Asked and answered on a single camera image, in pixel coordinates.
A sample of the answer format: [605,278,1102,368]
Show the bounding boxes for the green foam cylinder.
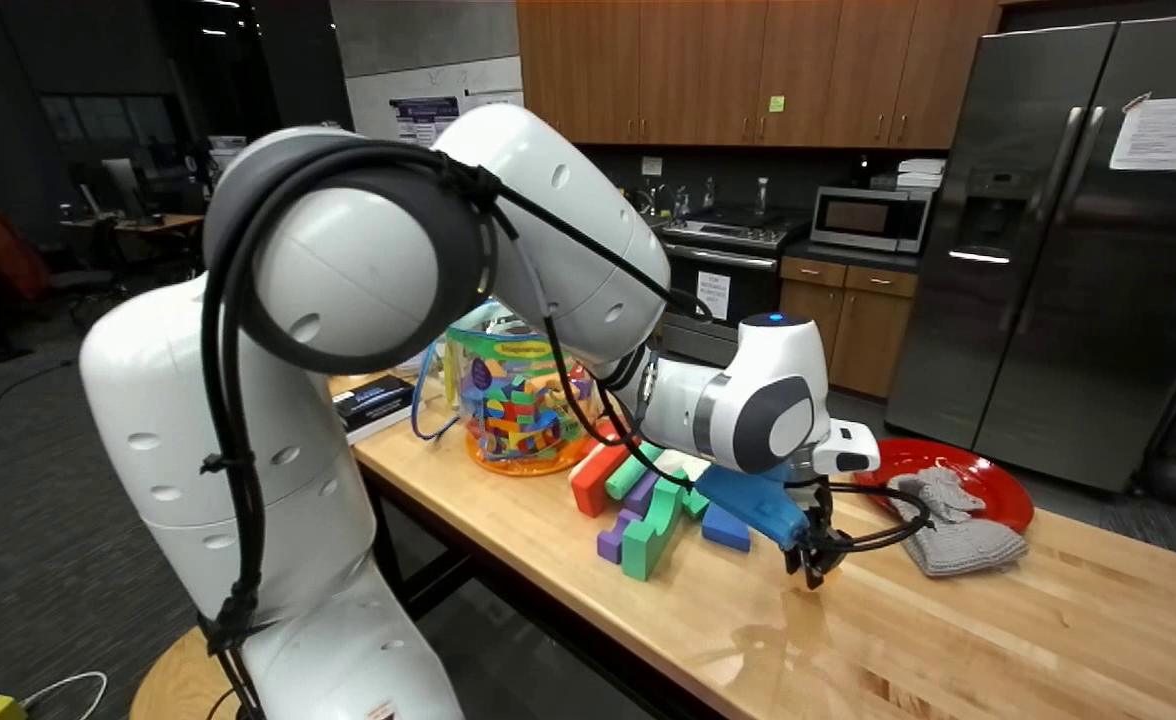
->
[605,450,655,503]

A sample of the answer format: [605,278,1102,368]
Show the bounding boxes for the wooden wall cabinets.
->
[515,0,1004,153]

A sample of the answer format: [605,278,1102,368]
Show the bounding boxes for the red plate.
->
[866,436,1042,534]

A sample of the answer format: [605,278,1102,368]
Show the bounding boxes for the blue wall poster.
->
[383,90,466,146]

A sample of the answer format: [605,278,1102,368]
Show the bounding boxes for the white floor cable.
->
[20,668,114,717]

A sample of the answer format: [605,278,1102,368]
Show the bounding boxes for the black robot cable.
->
[197,137,942,720]

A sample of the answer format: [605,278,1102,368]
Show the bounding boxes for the stainless steel refrigerator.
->
[886,13,1176,496]

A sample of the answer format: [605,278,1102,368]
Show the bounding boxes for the clear bowl of toys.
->
[410,295,605,480]

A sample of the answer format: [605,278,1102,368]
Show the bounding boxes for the red foam block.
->
[567,441,637,519]

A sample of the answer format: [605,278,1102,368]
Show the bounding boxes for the grey cloth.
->
[886,464,1031,583]

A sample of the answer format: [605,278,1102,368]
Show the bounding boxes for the black stove oven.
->
[661,215,795,333]

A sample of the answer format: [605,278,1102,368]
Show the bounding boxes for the small white paper sign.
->
[693,267,738,325]

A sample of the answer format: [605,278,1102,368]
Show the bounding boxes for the blue foam triangle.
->
[699,496,755,557]

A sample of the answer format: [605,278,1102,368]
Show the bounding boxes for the black book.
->
[332,373,422,436]

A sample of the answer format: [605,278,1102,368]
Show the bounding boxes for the silver microwave oven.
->
[807,183,942,260]

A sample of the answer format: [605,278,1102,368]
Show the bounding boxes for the wooden stool orange legs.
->
[125,622,259,720]

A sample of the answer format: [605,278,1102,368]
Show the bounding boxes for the wooden base cabinets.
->
[776,251,924,404]

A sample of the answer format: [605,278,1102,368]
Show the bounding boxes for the white dishes stack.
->
[896,154,949,190]

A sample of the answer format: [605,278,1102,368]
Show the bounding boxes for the purple foam block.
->
[625,472,663,519]
[598,513,637,567]

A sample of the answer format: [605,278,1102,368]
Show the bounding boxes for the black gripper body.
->
[793,492,848,551]

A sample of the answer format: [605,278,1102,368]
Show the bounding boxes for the dark office desk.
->
[61,211,205,284]

